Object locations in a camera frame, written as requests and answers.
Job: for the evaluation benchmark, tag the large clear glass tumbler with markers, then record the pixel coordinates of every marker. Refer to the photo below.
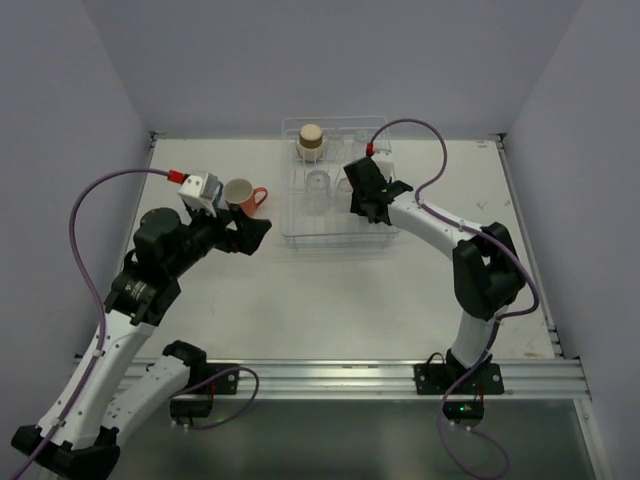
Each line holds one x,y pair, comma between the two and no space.
317,196

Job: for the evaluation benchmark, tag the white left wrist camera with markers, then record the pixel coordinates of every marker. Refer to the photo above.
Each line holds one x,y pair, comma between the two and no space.
199,191

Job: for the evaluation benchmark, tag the beige and brown ceramic cup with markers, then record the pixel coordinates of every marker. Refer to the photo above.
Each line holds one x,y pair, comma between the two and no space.
310,142

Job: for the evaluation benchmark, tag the black controller box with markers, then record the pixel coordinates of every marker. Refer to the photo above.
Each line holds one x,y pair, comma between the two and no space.
468,413
186,411

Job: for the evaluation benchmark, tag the black right controller box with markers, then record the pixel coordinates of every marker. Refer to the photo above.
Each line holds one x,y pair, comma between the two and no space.
468,413

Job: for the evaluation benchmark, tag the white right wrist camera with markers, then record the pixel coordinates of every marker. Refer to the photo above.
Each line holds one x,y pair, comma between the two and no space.
384,161

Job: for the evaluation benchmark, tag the clear glass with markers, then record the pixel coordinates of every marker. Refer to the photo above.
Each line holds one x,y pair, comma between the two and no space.
360,141
334,142

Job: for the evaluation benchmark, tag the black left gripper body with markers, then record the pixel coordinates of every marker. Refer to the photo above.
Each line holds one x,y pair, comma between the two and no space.
228,232

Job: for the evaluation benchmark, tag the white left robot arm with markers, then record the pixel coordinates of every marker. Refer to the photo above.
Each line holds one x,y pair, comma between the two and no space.
82,435

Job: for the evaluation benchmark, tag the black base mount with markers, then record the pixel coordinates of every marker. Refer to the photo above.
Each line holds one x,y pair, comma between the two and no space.
226,382
438,373

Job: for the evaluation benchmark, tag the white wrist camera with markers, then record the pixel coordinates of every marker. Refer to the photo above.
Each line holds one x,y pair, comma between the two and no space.
384,161
199,191

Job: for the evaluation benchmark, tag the clear glass back right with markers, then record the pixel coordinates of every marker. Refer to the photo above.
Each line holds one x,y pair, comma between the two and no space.
360,141

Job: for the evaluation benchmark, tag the orange ceramic mug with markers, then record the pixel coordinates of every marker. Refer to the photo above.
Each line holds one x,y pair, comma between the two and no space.
241,193

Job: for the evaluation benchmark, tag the small clear glass cup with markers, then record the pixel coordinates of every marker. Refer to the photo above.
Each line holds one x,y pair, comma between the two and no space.
342,195

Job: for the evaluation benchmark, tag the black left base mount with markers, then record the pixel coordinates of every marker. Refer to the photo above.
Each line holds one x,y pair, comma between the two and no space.
226,382

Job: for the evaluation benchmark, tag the clear glass back left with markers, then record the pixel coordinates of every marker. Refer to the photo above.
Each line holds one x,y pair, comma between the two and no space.
334,142

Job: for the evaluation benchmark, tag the black left controller box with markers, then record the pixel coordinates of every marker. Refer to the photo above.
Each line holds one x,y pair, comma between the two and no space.
186,411

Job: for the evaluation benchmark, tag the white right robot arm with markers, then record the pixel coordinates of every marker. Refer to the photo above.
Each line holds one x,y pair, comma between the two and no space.
487,274

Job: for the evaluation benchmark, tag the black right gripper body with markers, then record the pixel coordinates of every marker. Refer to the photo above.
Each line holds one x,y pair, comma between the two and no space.
368,198

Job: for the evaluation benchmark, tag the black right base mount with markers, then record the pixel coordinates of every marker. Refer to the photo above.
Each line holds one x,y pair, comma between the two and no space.
438,373

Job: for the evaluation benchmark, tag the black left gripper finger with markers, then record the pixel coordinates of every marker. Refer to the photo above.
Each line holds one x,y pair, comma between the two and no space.
250,233
234,213

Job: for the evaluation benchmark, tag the light blue textured mug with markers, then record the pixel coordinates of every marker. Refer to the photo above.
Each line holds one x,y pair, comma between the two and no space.
218,192

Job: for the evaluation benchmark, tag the aluminium mounting rail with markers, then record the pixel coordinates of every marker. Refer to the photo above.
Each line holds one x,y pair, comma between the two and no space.
532,379

